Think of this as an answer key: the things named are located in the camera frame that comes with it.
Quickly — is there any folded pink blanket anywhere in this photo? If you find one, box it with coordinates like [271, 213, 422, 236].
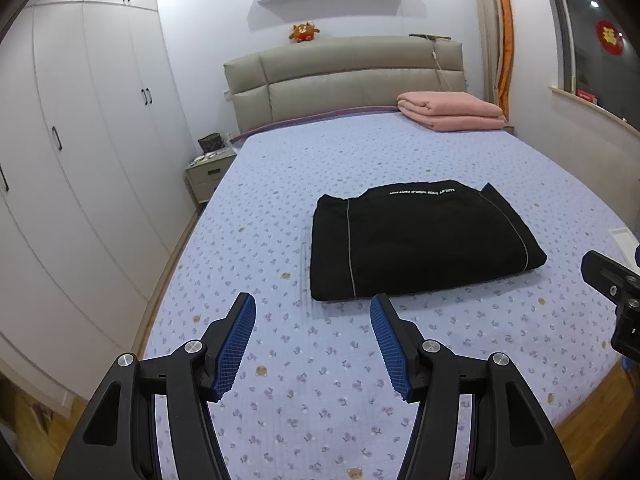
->
[397, 91, 507, 133]

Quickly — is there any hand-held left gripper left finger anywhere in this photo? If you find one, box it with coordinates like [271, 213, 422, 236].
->
[52, 292, 257, 480]

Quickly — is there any dark window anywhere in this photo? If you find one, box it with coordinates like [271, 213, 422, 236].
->
[542, 0, 640, 126]

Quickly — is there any white cable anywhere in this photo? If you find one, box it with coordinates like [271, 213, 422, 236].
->
[430, 39, 469, 94]

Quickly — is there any black jacket with grey piping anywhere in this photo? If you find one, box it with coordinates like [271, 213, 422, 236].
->
[310, 180, 547, 302]

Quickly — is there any beige padded headboard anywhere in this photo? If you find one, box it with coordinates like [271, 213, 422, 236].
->
[223, 35, 468, 142]

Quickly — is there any white wardrobe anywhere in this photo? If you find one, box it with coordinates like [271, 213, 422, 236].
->
[0, 0, 201, 407]

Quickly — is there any white tray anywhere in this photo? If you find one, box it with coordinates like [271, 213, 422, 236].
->
[610, 227, 639, 262]

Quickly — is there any bed with floral sheet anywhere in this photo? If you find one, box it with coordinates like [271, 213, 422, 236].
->
[142, 106, 640, 480]

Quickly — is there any orange plush toy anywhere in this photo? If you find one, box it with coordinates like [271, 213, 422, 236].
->
[287, 21, 321, 44]

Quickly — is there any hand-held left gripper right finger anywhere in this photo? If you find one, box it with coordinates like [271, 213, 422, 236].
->
[370, 294, 576, 480]

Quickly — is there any beige nightstand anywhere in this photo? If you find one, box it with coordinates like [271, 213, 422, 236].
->
[185, 151, 237, 206]

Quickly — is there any red window decoration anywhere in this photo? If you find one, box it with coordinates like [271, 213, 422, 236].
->
[595, 21, 625, 55]

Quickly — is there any white windowsill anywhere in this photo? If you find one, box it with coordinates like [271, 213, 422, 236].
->
[548, 86, 640, 139]

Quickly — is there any orange and beige curtain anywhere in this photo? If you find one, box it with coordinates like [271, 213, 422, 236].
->
[469, 0, 517, 122]

